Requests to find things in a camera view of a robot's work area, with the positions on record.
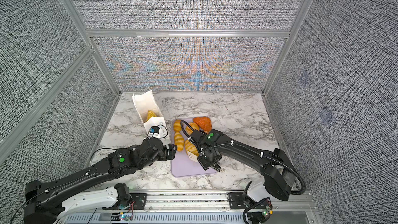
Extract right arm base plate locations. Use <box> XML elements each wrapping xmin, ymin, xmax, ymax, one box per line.
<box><xmin>227</xmin><ymin>191</ymin><xmax>273</xmax><ymax>210</ymax></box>

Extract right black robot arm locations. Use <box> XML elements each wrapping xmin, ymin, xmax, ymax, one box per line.
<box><xmin>188</xmin><ymin>129</ymin><xmax>306</xmax><ymax>209</ymax></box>

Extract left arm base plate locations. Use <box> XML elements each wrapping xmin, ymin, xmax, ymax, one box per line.
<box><xmin>117</xmin><ymin>192</ymin><xmax>148</xmax><ymax>212</ymax></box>

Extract croissant centre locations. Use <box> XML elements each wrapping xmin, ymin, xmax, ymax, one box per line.
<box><xmin>184</xmin><ymin>140</ymin><xmax>199</xmax><ymax>156</ymax></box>

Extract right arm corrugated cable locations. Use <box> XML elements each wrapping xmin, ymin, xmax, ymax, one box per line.
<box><xmin>179</xmin><ymin>119</ymin><xmax>307</xmax><ymax>224</ymax></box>

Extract small round croissant top left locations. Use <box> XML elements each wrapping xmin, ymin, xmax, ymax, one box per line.
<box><xmin>173</xmin><ymin>120</ymin><xmax>181</xmax><ymax>132</ymax></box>

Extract reddish brown triangular bread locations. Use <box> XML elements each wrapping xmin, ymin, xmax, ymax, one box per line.
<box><xmin>193</xmin><ymin>117</ymin><xmax>212</xmax><ymax>133</ymax></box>

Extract lavender plastic tray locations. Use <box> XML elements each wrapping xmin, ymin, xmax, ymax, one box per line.
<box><xmin>170</xmin><ymin>119</ymin><xmax>217</xmax><ymax>177</ymax></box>

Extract round flaky bun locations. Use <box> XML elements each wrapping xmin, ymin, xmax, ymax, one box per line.
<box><xmin>185</xmin><ymin>122</ymin><xmax>200</xmax><ymax>136</ymax></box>

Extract croissant left middle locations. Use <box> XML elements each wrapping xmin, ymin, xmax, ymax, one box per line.
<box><xmin>174</xmin><ymin>132</ymin><xmax>184</xmax><ymax>151</ymax></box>

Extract aluminium front rail frame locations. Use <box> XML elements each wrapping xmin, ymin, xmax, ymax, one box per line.
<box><xmin>57</xmin><ymin>190</ymin><xmax>322</xmax><ymax>224</ymax></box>

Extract large croissant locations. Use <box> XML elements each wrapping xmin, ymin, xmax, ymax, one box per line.
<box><xmin>146</xmin><ymin>110</ymin><xmax>157</xmax><ymax>122</ymax></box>

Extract white paper gift bag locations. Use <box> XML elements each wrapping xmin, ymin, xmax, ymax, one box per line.
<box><xmin>132</xmin><ymin>90</ymin><xmax>171</xmax><ymax>144</ymax></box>

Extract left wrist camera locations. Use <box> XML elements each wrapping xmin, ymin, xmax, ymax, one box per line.
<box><xmin>147</xmin><ymin>124</ymin><xmax>169</xmax><ymax>139</ymax></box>

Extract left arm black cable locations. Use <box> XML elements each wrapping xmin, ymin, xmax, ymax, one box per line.
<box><xmin>9</xmin><ymin>147</ymin><xmax>119</xmax><ymax>224</ymax></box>

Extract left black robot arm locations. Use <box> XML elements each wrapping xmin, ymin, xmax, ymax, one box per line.
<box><xmin>23</xmin><ymin>138</ymin><xmax>177</xmax><ymax>224</ymax></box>

